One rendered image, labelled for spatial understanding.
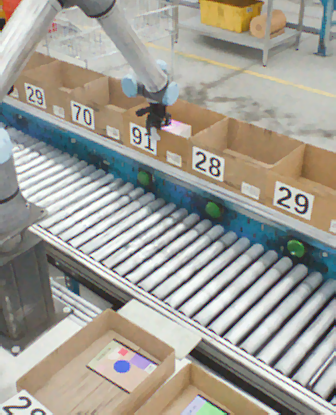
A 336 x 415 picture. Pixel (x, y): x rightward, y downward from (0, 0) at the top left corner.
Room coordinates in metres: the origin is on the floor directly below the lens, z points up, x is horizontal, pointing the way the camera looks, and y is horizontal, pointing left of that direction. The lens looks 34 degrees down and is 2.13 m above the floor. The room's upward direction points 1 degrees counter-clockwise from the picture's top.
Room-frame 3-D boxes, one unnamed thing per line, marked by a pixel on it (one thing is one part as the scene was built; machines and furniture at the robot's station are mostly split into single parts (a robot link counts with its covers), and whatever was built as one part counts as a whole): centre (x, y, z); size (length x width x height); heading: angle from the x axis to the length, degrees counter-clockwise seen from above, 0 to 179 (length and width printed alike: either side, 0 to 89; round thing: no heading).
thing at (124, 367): (1.13, 0.13, 0.76); 0.19 x 0.14 x 0.02; 54
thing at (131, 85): (2.10, 0.10, 1.29); 0.12 x 0.12 x 0.09; 50
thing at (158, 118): (2.19, 0.03, 1.11); 0.09 x 0.08 x 0.12; 49
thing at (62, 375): (1.06, 0.20, 0.80); 0.38 x 0.28 x 0.10; 140
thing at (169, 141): (2.32, -0.05, 0.96); 0.39 x 0.29 x 0.17; 49
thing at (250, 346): (1.39, -0.41, 0.72); 0.52 x 0.05 x 0.05; 139
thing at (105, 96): (2.57, 0.24, 0.97); 0.39 x 0.29 x 0.17; 49
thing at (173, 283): (1.65, -0.12, 0.72); 0.52 x 0.05 x 0.05; 139
